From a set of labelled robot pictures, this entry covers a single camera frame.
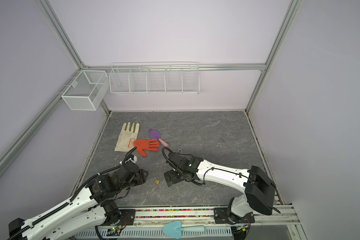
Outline white wire shelf basket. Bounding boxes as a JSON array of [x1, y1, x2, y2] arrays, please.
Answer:
[[109, 62, 200, 94]]

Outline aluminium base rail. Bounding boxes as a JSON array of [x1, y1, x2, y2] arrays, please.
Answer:
[[119, 205, 300, 227]]

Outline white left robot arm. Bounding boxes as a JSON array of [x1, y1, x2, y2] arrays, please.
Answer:
[[9, 147, 148, 240]]

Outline teal garden trowel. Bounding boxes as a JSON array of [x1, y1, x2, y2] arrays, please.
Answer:
[[163, 221, 206, 240]]

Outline white slotted cable duct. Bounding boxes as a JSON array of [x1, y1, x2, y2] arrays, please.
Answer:
[[74, 226, 233, 240]]

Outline white mesh box basket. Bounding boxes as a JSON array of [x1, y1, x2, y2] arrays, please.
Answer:
[[62, 70, 109, 111]]

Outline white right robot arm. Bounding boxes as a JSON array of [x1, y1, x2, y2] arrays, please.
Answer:
[[162, 147, 276, 225]]

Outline cream and green work glove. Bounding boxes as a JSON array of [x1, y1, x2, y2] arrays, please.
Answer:
[[115, 122, 140, 152]]

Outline red rubber glove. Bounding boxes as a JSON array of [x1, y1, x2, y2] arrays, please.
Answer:
[[129, 139, 161, 157]]

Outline purple garden trowel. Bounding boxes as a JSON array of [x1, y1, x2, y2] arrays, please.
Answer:
[[149, 129, 169, 148]]

